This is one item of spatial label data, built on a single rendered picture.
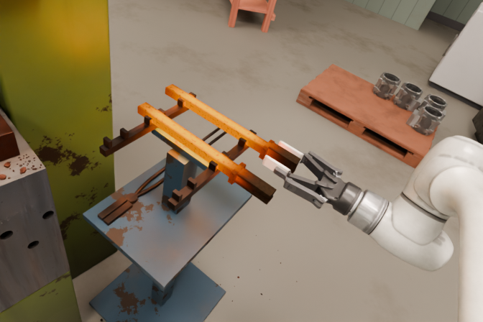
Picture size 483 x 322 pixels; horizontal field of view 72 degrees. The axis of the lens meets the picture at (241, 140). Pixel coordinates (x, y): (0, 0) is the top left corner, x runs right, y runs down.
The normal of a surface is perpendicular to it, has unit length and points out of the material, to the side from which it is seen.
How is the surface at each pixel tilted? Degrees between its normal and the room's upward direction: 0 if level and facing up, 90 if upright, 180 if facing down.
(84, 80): 90
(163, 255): 0
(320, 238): 0
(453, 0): 90
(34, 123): 90
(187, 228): 0
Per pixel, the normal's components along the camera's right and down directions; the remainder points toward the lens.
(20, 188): 0.70, 0.58
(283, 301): 0.22, -0.73
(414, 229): -0.39, 0.01
